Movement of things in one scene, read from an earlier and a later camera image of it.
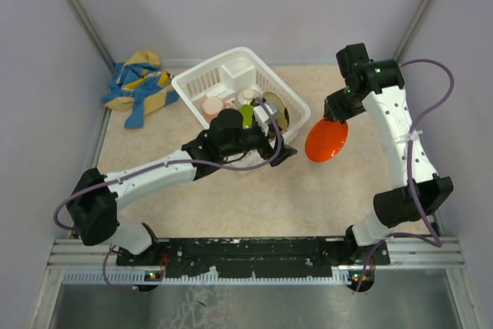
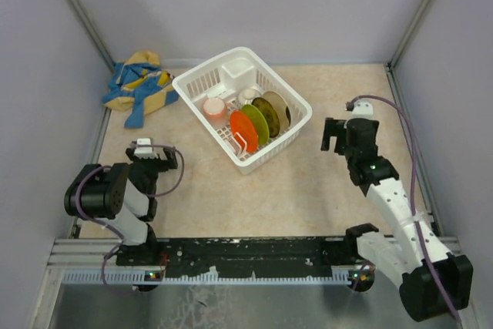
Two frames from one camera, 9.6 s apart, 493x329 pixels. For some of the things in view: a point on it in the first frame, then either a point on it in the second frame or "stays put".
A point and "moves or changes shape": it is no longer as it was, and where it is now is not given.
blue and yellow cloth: [142, 85] stays put
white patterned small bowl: [246, 96] stays put
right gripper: [332, 110] to [333, 128]
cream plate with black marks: [278, 103] stays put
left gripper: [284, 152] to [170, 162]
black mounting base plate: [244, 256] stays put
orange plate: [326, 139] moves or changes shape
